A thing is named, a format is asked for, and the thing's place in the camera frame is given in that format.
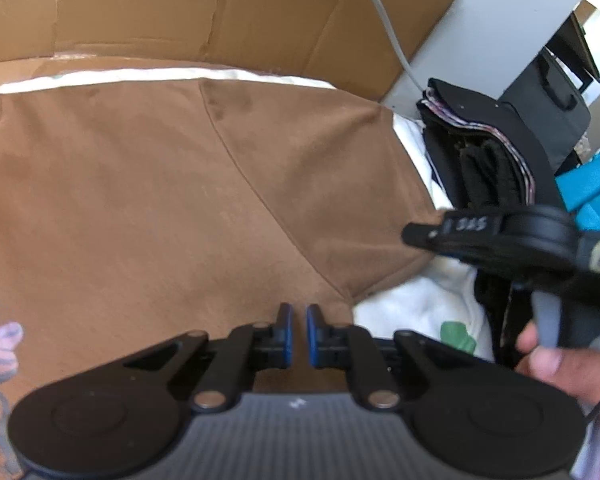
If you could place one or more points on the dark grey laptop bag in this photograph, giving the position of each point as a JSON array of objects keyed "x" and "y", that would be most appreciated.
[{"x": 550, "y": 110}]

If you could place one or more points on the cream bear print bedsheet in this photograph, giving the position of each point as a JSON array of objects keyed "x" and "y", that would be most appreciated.
[{"x": 420, "y": 305}]

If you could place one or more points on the person's right hand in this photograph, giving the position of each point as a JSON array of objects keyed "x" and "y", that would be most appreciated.
[{"x": 555, "y": 365}]

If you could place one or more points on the black knit garment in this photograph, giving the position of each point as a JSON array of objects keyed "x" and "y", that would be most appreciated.
[{"x": 490, "y": 170}]

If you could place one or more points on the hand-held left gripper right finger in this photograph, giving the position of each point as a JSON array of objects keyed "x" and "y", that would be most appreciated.
[{"x": 314, "y": 335}]

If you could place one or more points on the teal printed blanket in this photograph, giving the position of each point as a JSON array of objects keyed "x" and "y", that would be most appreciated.
[{"x": 590, "y": 185}]

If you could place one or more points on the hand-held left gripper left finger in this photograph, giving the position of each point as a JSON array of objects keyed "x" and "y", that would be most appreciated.
[{"x": 286, "y": 335}]

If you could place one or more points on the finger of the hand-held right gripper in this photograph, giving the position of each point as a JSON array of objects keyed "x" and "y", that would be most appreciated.
[{"x": 430, "y": 235}]

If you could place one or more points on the flattened cardboard sheet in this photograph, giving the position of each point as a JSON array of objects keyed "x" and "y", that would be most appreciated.
[{"x": 180, "y": 5}]

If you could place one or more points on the brown printed t-shirt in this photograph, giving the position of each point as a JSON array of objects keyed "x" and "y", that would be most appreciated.
[{"x": 130, "y": 185}]

